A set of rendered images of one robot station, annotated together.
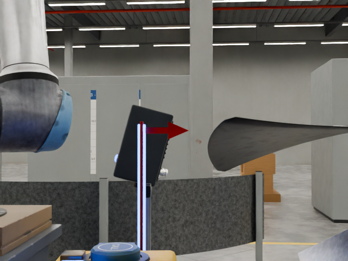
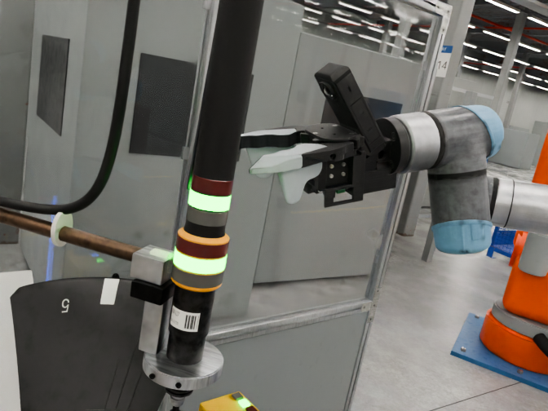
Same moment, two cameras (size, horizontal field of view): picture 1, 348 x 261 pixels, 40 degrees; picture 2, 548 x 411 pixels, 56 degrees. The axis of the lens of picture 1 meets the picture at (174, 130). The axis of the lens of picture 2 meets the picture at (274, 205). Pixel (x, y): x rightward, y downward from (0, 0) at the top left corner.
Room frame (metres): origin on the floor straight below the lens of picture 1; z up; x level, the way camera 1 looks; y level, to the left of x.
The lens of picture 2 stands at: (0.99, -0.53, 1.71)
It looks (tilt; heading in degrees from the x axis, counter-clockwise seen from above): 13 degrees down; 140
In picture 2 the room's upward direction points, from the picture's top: 11 degrees clockwise
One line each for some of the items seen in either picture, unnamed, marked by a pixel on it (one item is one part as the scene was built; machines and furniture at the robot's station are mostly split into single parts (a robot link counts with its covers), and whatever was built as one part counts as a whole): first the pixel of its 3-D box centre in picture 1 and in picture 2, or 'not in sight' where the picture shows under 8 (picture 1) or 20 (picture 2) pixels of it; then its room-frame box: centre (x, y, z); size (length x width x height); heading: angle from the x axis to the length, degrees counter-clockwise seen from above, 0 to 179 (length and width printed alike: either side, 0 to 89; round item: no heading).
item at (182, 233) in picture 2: not in sight; (200, 257); (0.65, -0.30, 1.56); 0.04 x 0.04 x 0.05
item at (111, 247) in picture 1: (115, 255); not in sight; (0.39, 0.05, 1.08); 0.04 x 0.04 x 0.02
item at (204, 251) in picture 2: not in sight; (202, 242); (0.65, -0.30, 1.57); 0.04 x 0.04 x 0.01
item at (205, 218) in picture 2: not in sight; (207, 213); (0.65, -0.30, 1.59); 0.03 x 0.03 x 0.01
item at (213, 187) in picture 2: not in sight; (212, 183); (0.65, -0.30, 1.62); 0.03 x 0.03 x 0.01
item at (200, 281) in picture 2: not in sight; (197, 271); (0.65, -0.30, 1.54); 0.04 x 0.04 x 0.01
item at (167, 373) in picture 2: not in sight; (179, 314); (0.64, -0.31, 1.50); 0.09 x 0.07 x 0.10; 37
